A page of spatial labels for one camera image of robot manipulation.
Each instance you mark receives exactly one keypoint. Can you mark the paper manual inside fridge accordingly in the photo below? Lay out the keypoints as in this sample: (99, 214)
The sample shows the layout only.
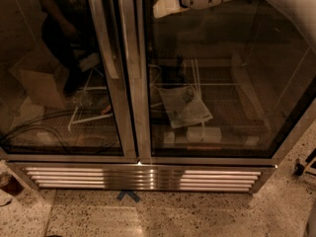
(184, 107)

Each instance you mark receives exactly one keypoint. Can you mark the stainless glass door refrigerator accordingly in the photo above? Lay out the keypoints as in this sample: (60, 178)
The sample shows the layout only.
(66, 124)

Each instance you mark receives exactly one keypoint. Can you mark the small white block inside fridge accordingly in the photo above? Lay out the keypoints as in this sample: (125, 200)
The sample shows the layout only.
(169, 137)

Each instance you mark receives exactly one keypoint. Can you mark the blue tape floor marker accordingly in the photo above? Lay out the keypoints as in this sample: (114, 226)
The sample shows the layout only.
(131, 194)

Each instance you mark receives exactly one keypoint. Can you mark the black caster wheel cart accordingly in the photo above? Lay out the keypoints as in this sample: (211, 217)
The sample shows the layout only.
(309, 167)

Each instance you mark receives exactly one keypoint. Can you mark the brown object at left edge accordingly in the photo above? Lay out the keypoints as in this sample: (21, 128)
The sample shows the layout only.
(9, 184)

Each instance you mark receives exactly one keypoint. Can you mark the left fridge door handle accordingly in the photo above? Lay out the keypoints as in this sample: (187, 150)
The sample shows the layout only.
(100, 23)

